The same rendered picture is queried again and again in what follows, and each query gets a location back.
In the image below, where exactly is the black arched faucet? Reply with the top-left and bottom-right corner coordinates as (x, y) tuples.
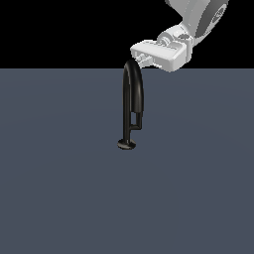
(116, 59), (146, 151)

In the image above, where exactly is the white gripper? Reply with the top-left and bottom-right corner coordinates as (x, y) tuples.
(130, 33), (194, 73)

